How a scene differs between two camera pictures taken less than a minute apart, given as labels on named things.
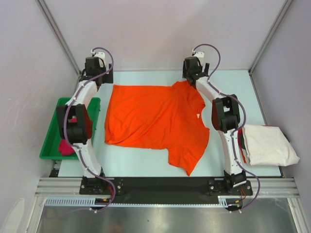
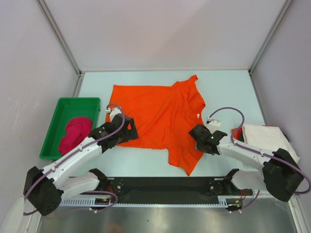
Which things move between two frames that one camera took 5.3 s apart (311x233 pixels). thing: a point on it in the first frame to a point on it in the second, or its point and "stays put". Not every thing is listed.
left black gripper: x=108 y=77 to x=130 y=134
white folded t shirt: x=266 y=145 stays put
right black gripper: x=184 y=72 to x=198 y=146
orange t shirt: x=165 y=117 stays put
